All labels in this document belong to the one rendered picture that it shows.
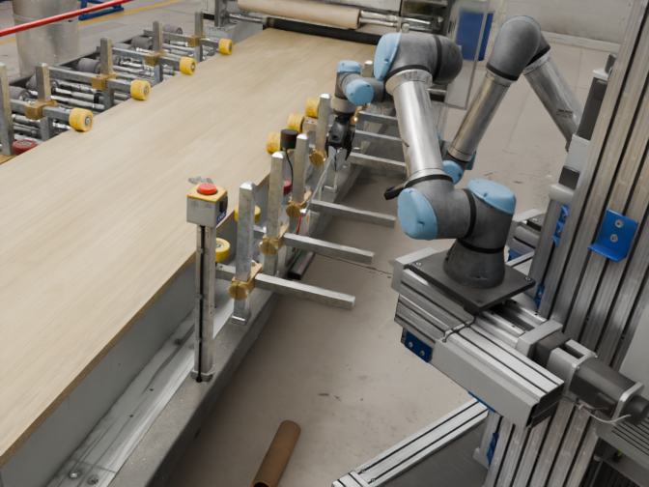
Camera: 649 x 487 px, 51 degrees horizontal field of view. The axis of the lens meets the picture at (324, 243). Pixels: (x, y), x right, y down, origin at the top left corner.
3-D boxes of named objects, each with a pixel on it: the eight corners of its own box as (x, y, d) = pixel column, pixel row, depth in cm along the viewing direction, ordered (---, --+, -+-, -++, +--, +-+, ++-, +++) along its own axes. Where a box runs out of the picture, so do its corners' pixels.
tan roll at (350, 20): (439, 41, 431) (443, 20, 425) (437, 43, 420) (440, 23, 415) (228, 6, 458) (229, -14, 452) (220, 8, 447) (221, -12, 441)
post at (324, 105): (319, 214, 264) (332, 93, 240) (316, 218, 261) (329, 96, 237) (310, 213, 264) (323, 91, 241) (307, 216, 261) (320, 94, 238)
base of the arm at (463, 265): (516, 277, 168) (526, 242, 163) (477, 295, 159) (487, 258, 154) (468, 250, 178) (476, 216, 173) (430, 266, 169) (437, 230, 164)
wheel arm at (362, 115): (424, 129, 293) (426, 121, 291) (423, 131, 290) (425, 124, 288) (313, 108, 302) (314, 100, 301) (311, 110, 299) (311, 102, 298)
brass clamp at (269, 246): (290, 239, 221) (291, 225, 219) (276, 258, 210) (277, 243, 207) (271, 235, 223) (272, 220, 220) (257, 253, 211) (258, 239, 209)
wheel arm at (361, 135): (415, 148, 272) (417, 139, 270) (414, 151, 269) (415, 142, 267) (296, 125, 281) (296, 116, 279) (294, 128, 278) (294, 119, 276)
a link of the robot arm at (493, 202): (516, 247, 160) (530, 195, 154) (464, 249, 157) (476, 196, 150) (493, 224, 170) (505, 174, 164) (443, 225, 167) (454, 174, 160)
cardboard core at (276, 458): (301, 423, 251) (274, 484, 225) (299, 439, 255) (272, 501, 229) (280, 417, 253) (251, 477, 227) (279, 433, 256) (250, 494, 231)
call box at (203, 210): (227, 218, 157) (228, 187, 153) (214, 232, 151) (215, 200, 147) (198, 213, 158) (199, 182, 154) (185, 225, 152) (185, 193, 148)
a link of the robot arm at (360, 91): (386, 83, 204) (376, 72, 214) (351, 82, 202) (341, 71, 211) (383, 108, 208) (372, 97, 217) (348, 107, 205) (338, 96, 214)
